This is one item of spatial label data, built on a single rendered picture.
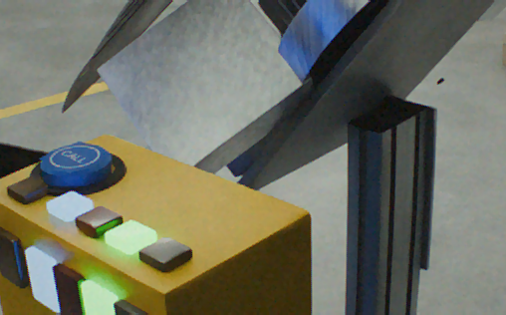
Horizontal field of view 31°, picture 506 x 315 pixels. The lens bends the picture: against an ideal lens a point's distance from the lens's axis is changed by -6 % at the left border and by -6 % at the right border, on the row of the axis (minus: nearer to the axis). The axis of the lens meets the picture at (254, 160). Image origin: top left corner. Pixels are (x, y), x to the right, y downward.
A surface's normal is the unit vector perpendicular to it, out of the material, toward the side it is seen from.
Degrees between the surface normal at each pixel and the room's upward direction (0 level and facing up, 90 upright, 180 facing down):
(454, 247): 0
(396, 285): 90
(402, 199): 90
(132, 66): 55
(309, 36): 92
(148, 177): 0
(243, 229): 0
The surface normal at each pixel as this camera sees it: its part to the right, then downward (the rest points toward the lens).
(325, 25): -0.61, 0.25
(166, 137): -0.12, -0.18
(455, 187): -0.04, -0.91
